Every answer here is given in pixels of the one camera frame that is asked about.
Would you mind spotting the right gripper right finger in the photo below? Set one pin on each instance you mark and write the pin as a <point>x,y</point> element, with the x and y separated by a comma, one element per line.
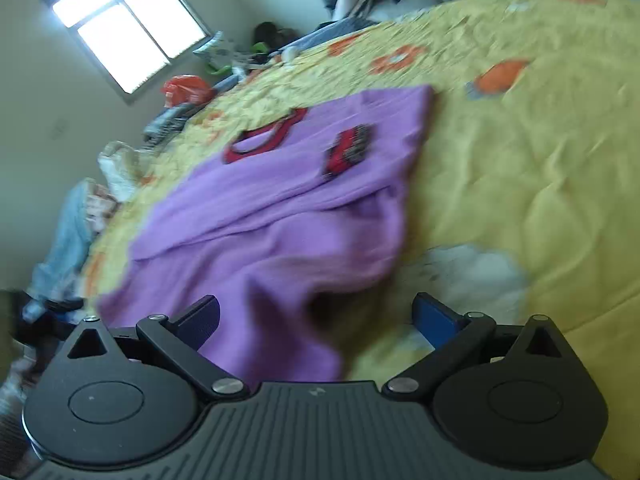
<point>513,396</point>

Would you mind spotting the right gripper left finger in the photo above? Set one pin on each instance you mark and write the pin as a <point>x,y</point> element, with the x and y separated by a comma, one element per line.
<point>124,396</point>

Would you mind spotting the purple sweater with red trim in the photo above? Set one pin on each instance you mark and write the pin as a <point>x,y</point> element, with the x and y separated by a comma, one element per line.
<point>311,205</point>

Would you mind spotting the light blue garment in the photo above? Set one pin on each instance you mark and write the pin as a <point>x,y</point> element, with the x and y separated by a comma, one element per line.
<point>57,278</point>

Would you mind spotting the yellow floral bed sheet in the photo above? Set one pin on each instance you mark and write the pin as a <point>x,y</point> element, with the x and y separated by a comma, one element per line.
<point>523,197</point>

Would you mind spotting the white plastic bag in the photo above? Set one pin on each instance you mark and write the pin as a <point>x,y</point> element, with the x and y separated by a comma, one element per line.
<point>123,168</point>

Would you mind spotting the orange plastic bag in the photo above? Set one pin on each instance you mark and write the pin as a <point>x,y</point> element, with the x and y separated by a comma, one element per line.
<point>190,89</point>

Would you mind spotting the bright window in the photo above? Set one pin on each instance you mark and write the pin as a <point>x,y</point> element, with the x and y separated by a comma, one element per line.
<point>132,41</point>

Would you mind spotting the blue grey blanket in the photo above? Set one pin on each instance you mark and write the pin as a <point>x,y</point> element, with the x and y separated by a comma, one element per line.
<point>327,32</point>

